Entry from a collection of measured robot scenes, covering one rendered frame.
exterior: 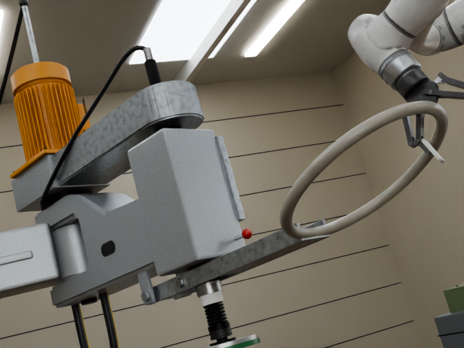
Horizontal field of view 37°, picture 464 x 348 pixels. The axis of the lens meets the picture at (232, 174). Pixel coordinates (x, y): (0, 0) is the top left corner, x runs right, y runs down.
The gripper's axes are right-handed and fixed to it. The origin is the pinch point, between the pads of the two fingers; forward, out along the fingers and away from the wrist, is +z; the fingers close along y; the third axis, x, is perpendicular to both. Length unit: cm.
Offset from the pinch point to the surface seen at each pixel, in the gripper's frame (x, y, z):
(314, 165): 24.4, 25.3, -9.3
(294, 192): 22.1, 33.4, -8.8
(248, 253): -5, 63, -17
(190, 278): -11, 87, -26
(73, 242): -22, 128, -75
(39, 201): -19, 132, -97
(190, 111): -8, 55, -67
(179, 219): -3, 75, -39
